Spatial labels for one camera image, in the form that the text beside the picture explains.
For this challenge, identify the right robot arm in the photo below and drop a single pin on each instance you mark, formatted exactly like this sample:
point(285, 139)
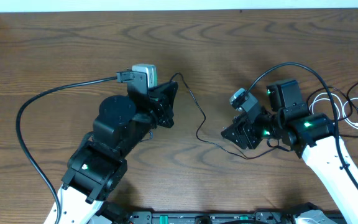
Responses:
point(311, 136)

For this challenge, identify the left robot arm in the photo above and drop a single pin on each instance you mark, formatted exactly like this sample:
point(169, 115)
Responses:
point(99, 163)

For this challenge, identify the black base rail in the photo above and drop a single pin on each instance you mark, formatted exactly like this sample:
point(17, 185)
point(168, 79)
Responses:
point(304, 213)

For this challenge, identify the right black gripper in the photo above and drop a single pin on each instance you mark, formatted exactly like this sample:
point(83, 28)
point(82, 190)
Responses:
point(250, 130)

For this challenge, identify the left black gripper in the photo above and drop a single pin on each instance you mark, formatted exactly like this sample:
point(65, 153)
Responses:
point(158, 104)

